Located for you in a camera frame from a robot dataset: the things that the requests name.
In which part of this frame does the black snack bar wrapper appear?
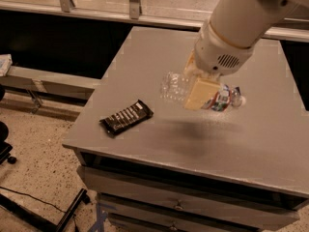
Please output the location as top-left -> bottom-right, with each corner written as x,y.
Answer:
99,100 -> 154,135

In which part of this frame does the grey low bench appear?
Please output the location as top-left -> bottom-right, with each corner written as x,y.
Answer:
0,66 -> 100,113

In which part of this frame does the grey drawer cabinet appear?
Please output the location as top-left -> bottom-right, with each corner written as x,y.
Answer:
64,27 -> 309,232

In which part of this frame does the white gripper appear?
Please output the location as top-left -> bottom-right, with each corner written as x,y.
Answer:
183,21 -> 253,110

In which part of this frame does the black floor cable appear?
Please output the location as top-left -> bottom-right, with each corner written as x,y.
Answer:
0,186 -> 80,232

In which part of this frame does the white object on bench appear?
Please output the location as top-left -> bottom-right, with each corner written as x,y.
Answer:
0,54 -> 13,77

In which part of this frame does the black office chair base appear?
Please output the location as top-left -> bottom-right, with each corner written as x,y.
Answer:
0,84 -> 17,165

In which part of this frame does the metal railing frame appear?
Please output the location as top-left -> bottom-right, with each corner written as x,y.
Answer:
0,0 -> 309,44

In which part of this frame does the clear plastic water bottle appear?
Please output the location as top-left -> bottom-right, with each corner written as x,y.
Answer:
160,72 -> 245,112

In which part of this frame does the black floor stand frame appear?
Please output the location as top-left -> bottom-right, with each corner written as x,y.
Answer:
0,188 -> 90,232

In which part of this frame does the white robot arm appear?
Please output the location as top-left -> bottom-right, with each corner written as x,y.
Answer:
183,0 -> 309,110

